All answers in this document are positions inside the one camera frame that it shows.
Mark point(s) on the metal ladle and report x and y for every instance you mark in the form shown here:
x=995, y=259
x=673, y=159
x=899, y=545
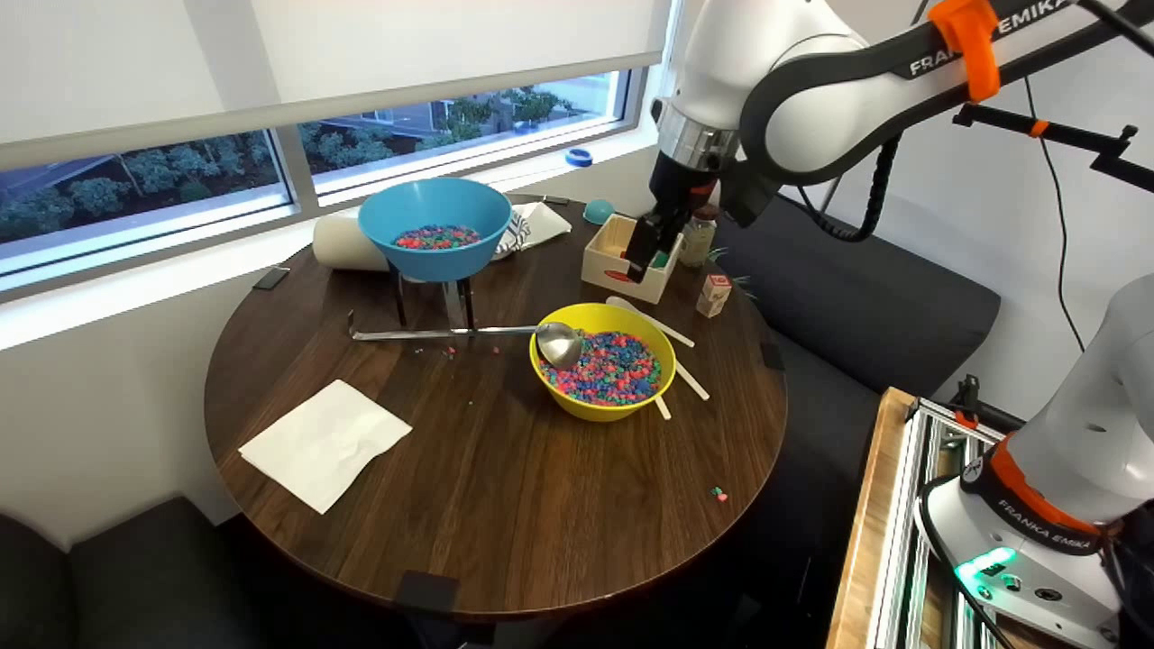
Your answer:
x=420, y=336

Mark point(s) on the patterned cloth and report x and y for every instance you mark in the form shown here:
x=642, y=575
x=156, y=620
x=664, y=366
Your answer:
x=511, y=236

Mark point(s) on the colourful beads in yellow bowl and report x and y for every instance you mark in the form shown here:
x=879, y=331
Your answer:
x=607, y=366

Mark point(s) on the blue bowl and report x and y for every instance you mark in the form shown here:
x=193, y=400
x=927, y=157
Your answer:
x=439, y=267

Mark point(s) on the white window blind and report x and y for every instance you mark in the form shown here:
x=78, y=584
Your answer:
x=361, y=50

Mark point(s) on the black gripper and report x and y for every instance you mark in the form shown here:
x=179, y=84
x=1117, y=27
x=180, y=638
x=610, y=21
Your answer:
x=679, y=194

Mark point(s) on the black clamp knob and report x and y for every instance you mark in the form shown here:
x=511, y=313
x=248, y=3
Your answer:
x=963, y=394

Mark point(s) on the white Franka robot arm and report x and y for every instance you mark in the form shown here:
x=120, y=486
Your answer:
x=782, y=73

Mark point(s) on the small pale wooden block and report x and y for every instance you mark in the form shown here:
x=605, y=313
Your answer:
x=711, y=295

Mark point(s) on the small loose bead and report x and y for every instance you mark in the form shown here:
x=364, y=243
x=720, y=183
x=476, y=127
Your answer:
x=720, y=497

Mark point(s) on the white window frame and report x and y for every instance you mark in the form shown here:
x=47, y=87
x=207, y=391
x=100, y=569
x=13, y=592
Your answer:
x=292, y=169

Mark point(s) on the blue tape roll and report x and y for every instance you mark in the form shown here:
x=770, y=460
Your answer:
x=577, y=157

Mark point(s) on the black ottoman seat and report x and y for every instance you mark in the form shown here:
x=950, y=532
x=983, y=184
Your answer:
x=120, y=580

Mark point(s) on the black couch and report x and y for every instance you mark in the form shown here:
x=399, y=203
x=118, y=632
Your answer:
x=866, y=301

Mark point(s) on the round dark wooden table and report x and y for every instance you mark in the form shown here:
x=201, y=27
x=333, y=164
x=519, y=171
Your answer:
x=505, y=505

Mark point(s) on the white plastic spoon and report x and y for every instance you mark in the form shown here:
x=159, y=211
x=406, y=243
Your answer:
x=693, y=383
x=653, y=323
x=661, y=408

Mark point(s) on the light wooden board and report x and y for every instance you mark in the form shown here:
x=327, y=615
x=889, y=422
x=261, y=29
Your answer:
x=860, y=528

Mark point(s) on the white square napkin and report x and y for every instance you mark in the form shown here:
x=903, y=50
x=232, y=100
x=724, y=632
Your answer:
x=327, y=443

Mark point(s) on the aluminium frame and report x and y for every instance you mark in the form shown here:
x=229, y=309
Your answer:
x=920, y=516

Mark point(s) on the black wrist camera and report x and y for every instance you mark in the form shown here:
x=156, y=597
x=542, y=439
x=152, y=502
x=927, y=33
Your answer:
x=748, y=194

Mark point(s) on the glass spice jar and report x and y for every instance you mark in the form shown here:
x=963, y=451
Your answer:
x=699, y=243

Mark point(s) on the white folded paper sheet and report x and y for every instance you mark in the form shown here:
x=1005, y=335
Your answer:
x=542, y=222

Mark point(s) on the colourful beads in blue bowl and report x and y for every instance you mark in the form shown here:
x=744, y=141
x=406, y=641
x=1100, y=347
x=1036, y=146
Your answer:
x=439, y=236

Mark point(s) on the light wooden box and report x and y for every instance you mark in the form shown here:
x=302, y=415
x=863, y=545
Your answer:
x=607, y=276

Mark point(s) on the yellow bowl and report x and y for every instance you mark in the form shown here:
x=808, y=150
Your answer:
x=601, y=415

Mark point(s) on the black bowl stand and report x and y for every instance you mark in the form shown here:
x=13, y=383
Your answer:
x=456, y=303

